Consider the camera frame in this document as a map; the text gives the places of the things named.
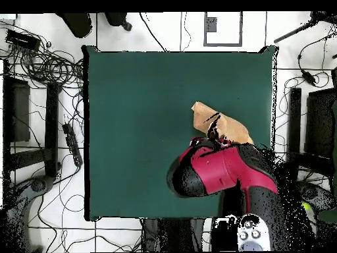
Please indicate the tan terry towel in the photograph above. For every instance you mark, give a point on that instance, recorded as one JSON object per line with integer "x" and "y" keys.
{"x": 231, "y": 129}

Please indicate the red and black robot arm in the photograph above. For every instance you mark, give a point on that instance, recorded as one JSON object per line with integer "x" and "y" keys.
{"x": 223, "y": 171}

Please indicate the black metal stand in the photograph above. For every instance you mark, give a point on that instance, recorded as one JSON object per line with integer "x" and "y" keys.
{"x": 295, "y": 126}
{"x": 51, "y": 126}

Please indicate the dark green table cloth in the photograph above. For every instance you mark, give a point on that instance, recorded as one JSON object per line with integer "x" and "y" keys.
{"x": 131, "y": 105}

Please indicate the black power adapter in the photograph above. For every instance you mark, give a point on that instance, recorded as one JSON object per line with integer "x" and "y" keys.
{"x": 308, "y": 77}

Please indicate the small bright green object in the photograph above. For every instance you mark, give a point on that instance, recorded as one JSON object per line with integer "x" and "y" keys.
{"x": 306, "y": 206}

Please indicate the dark grey stand base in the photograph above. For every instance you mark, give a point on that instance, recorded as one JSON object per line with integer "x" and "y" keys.
{"x": 39, "y": 184}
{"x": 316, "y": 195}

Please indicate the black tripod pole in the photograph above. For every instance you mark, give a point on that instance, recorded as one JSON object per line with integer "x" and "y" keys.
{"x": 295, "y": 32}

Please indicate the black power strip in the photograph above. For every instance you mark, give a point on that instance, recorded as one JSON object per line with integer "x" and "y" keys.
{"x": 72, "y": 145}

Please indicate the grey square floor frame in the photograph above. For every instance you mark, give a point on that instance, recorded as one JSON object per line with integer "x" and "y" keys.
{"x": 205, "y": 31}

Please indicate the black network switch box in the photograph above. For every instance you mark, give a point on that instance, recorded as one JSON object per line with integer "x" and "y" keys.
{"x": 22, "y": 40}

